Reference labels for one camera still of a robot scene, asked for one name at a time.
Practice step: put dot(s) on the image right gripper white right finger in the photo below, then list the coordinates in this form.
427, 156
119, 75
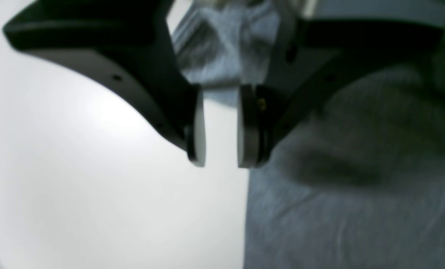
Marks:
312, 62

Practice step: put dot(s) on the image right gripper black left finger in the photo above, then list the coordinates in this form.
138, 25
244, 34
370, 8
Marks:
124, 45

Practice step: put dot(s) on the grey T-shirt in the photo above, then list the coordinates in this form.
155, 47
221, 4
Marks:
357, 184

